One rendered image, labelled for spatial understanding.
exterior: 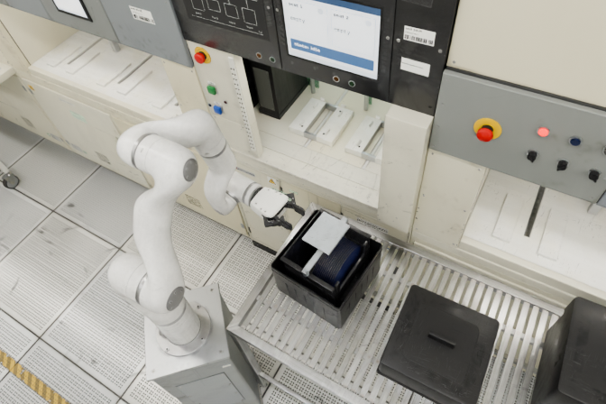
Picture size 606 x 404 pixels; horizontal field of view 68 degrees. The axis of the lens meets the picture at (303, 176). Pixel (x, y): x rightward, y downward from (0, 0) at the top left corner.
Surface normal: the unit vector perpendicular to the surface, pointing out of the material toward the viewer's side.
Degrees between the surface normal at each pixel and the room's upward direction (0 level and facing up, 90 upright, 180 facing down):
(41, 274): 0
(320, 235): 0
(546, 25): 90
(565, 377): 0
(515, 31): 90
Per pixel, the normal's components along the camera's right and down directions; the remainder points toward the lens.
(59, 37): 0.86, 0.35
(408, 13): -0.50, 0.70
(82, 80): -0.08, -0.62
